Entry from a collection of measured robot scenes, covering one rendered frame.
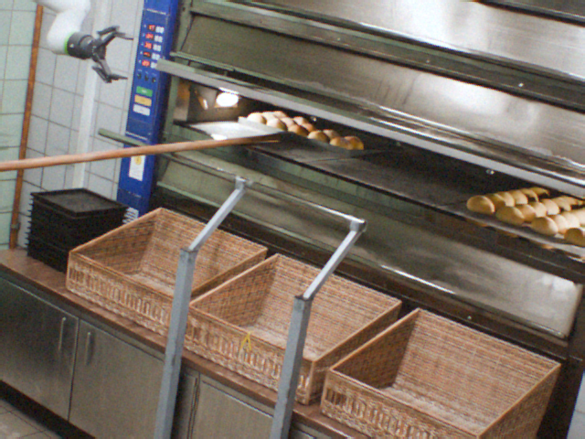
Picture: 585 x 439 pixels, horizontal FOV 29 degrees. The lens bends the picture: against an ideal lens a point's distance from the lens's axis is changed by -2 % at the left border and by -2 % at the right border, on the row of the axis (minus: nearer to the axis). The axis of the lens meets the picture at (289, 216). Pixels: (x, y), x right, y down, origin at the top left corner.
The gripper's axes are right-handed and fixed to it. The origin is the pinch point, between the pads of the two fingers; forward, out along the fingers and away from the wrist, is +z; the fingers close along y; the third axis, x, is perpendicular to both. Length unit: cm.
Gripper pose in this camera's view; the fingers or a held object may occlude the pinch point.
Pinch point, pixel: (125, 58)
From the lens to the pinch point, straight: 393.9
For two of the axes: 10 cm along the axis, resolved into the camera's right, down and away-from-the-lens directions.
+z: 7.6, 2.8, -5.8
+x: -6.3, 0.9, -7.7
